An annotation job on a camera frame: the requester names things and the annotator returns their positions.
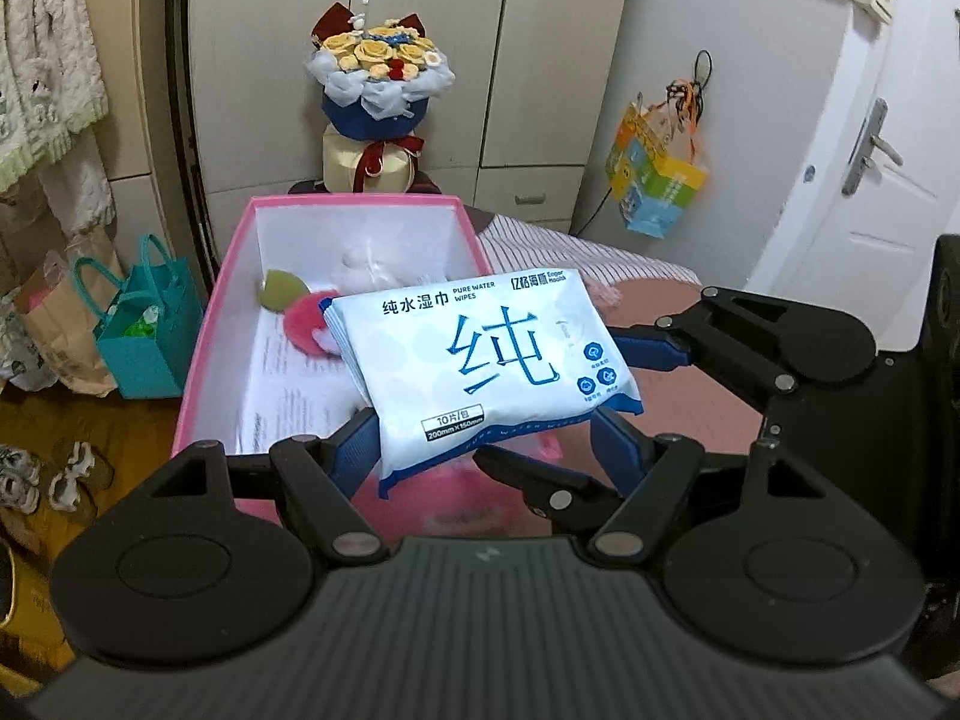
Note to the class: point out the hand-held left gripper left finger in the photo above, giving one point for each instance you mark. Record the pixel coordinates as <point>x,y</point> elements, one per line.
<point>356,450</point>

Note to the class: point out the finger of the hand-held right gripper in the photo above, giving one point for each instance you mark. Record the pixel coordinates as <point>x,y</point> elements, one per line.
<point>652,349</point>
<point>536,480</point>

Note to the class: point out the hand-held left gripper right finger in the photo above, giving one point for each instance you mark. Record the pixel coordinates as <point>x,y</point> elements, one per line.
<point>619,450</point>

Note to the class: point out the white blue wet wipes pack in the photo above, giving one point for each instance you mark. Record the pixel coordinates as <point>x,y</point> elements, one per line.
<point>487,360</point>

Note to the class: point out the green ball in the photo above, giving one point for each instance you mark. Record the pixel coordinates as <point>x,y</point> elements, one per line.
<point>283,291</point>

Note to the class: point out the pink cardboard box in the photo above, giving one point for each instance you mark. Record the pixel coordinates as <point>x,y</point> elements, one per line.
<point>196,375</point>

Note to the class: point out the brown pink bed mat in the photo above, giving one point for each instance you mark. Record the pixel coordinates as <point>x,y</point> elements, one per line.
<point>720,420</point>

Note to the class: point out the striped bed sheet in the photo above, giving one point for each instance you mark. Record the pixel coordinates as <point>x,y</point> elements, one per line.
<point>570,251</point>

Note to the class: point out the colourful hanging paper bag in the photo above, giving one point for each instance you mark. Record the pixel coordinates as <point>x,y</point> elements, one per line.
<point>652,172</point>

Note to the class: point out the white door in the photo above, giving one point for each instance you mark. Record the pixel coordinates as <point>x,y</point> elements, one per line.
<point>825,240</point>

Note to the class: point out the teal gift bag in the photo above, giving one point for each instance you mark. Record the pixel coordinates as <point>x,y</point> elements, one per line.
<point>150,345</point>

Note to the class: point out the dark round stool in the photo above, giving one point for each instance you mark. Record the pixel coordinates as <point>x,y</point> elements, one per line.
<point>300,186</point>

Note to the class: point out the white sandal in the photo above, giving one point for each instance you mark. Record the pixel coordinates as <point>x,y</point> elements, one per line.
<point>75,476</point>
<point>19,480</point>

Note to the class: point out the cream round box with ribbon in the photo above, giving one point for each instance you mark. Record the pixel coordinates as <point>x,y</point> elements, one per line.
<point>345,161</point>

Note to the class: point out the brown paper bag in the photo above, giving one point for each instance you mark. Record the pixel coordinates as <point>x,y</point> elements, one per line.
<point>60,349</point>

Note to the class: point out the white wardrobe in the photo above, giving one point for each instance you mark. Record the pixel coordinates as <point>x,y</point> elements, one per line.
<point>525,52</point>

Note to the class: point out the yellow flower bouquet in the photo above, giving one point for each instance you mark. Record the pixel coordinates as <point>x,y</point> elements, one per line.
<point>379,60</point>

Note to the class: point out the white knitted garment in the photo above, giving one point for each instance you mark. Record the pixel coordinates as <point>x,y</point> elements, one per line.
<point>37,52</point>

